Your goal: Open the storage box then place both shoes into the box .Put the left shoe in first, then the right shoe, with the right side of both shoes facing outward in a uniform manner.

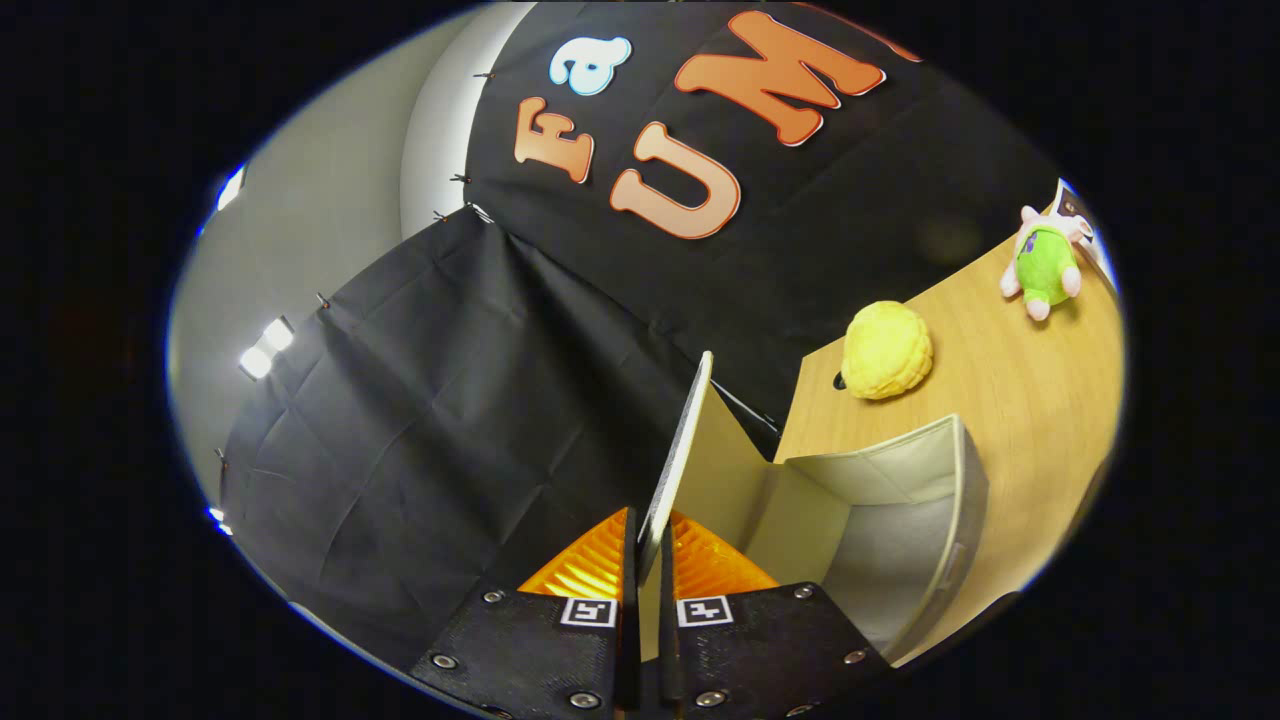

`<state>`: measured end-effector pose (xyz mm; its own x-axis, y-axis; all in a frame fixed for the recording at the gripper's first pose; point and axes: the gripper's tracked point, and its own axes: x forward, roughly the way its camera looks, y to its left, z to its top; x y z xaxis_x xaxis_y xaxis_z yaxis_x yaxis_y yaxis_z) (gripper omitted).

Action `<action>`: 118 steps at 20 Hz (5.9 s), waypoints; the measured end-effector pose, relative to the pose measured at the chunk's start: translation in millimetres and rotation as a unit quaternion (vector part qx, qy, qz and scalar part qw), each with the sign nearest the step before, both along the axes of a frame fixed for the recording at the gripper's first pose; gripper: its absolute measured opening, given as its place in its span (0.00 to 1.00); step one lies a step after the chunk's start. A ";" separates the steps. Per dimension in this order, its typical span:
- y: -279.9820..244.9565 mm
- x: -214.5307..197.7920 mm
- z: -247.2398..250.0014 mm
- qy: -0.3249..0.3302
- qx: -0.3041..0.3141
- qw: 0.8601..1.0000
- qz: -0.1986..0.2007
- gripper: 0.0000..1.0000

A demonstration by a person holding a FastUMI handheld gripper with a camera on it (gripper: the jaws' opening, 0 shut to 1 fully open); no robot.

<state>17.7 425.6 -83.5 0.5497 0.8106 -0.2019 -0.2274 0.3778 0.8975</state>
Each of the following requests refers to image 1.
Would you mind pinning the large ceiling light panel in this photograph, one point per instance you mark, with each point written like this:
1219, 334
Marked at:
230, 188

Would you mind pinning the green and pink plush toy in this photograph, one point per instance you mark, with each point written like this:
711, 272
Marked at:
1045, 270

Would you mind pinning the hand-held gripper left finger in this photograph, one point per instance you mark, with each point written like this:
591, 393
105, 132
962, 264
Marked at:
540, 650

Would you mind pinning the yellow round plush toy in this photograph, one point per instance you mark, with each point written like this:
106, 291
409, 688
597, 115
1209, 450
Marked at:
885, 350

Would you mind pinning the white book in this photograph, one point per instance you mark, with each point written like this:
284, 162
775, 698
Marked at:
1085, 225

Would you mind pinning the beige fabric storage box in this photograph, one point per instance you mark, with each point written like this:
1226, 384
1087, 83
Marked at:
900, 540

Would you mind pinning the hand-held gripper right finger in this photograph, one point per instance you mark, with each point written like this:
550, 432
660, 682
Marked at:
760, 650

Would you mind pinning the small ceiling light panel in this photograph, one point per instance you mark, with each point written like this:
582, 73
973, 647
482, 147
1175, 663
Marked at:
265, 348

